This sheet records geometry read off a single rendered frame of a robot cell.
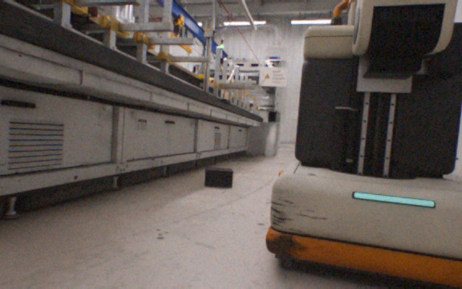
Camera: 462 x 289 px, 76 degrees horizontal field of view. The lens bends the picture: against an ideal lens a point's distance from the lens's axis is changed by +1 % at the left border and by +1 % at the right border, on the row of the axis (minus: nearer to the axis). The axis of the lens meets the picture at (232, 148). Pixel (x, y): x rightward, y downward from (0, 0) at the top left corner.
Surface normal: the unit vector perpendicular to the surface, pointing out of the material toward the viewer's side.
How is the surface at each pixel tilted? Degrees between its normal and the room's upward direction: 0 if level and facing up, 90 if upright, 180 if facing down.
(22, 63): 90
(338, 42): 90
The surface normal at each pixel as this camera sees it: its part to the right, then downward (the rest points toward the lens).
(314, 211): -0.26, 0.04
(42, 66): 0.97, 0.08
